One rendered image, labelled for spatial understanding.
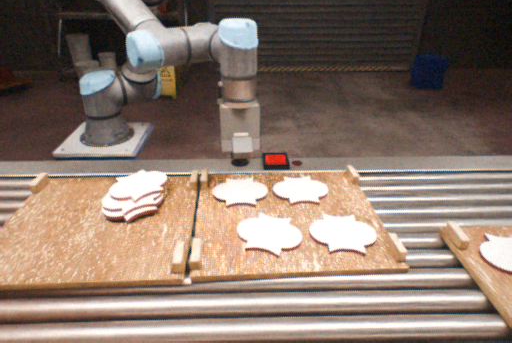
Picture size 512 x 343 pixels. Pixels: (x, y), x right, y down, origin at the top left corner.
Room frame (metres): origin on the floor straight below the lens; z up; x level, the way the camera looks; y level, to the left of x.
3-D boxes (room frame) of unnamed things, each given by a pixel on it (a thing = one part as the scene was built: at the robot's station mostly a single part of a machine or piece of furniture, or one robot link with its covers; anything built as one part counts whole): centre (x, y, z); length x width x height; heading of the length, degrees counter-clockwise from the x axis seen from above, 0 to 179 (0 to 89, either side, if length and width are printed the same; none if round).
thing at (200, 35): (0.79, 0.09, 1.29); 0.11 x 0.11 x 0.08; 36
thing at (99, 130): (1.16, 0.52, 0.93); 0.15 x 0.15 x 0.10
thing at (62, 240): (0.62, 0.33, 0.93); 0.41 x 0.35 x 0.02; 92
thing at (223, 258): (0.64, -0.09, 0.93); 0.41 x 0.35 x 0.02; 93
